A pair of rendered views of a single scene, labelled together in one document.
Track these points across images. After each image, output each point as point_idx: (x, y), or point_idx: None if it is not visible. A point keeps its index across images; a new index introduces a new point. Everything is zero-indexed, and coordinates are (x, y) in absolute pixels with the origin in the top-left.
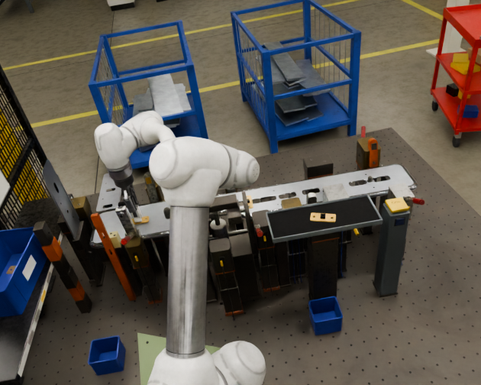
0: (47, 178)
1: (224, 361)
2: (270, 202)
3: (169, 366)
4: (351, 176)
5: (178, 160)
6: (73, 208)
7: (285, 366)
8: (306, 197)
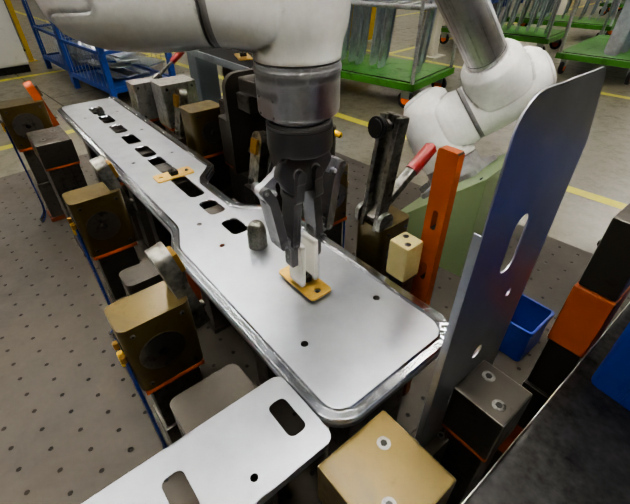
0: (567, 140)
1: (445, 93)
2: (169, 158)
3: (513, 39)
4: (90, 123)
5: None
6: (428, 405)
7: (352, 202)
8: (181, 98)
